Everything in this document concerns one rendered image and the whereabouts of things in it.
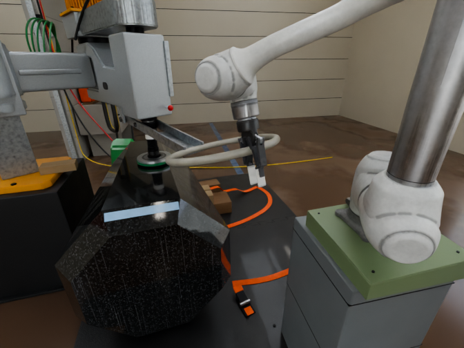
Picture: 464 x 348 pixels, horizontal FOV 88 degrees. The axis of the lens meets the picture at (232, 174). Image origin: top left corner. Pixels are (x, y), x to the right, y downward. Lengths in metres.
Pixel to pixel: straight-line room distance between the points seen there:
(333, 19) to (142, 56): 0.98
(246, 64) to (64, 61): 1.52
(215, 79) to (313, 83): 6.77
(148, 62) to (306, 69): 6.03
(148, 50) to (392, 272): 1.40
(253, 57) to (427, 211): 0.54
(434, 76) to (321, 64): 6.80
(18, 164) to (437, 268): 2.12
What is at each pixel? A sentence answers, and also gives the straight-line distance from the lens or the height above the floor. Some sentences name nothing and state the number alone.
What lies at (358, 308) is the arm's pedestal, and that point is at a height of 0.72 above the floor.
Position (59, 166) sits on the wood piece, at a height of 0.83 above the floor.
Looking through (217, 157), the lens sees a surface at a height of 1.14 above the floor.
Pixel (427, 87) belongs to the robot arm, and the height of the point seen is 1.37.
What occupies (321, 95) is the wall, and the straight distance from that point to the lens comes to 7.52.
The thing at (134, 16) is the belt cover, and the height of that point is 1.62.
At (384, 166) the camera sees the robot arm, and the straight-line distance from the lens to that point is 0.87.
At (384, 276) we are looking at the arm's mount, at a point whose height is 0.87.
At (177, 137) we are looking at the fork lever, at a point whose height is 1.04.
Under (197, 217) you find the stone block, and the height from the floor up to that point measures 0.74.
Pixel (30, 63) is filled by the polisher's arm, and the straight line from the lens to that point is 1.97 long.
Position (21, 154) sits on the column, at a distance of 2.00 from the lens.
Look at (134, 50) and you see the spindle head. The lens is 1.43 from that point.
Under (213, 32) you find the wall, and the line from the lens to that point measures 6.47.
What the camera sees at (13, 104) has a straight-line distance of 1.92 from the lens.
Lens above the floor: 1.42
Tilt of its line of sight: 25 degrees down
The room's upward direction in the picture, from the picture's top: 1 degrees counter-clockwise
